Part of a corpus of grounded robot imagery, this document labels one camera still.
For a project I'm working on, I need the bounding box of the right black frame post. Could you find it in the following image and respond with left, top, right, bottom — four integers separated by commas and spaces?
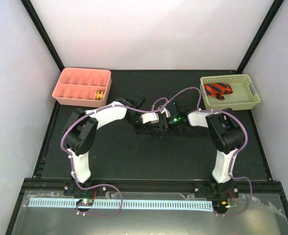
236, 0, 284, 74

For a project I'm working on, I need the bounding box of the orange navy striped tie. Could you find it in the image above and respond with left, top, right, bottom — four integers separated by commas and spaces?
204, 83, 233, 101

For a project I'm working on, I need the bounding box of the clear acrylic sheet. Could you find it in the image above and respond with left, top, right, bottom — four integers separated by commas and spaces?
7, 191, 288, 235

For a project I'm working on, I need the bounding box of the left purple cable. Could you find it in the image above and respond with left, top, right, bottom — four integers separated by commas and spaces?
60, 97, 170, 218

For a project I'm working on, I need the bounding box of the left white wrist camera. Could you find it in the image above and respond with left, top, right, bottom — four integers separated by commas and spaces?
141, 113, 159, 124

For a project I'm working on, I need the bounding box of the pink compartment organizer box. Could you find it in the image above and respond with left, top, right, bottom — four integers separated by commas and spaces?
52, 68, 111, 108

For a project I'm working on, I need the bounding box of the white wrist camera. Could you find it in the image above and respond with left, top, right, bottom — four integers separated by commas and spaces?
141, 113, 159, 124
157, 106, 171, 118

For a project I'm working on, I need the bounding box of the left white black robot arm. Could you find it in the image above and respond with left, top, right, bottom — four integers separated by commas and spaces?
60, 97, 168, 195

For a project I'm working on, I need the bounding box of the yellow black rolled tie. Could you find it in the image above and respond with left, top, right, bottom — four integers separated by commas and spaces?
94, 90, 105, 101

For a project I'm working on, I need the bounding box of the light blue slotted cable duct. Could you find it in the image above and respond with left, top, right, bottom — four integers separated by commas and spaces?
28, 198, 213, 212

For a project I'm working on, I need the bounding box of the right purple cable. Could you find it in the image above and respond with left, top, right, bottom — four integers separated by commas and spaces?
152, 87, 254, 218

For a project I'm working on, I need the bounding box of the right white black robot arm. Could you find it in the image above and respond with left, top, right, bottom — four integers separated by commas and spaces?
167, 100, 248, 197

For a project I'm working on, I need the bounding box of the black necktie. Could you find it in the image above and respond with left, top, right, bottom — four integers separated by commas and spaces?
135, 125, 210, 138

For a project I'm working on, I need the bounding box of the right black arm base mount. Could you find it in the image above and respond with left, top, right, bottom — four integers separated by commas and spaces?
194, 181, 239, 199

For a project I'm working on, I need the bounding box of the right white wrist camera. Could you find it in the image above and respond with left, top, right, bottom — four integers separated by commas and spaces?
157, 106, 171, 118

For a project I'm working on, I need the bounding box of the purple cable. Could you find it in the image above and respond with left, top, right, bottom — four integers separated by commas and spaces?
152, 87, 254, 218
60, 97, 170, 218

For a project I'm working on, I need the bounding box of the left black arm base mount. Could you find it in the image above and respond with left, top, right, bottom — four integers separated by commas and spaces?
63, 179, 109, 198

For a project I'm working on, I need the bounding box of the green perforated plastic basket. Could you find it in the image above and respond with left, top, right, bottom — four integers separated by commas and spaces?
200, 74, 261, 111

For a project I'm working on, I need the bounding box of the left black frame post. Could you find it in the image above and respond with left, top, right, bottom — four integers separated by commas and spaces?
21, 0, 65, 72

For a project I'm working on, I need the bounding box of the black frame post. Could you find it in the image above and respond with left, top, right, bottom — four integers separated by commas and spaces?
21, 0, 65, 72
236, 0, 284, 74

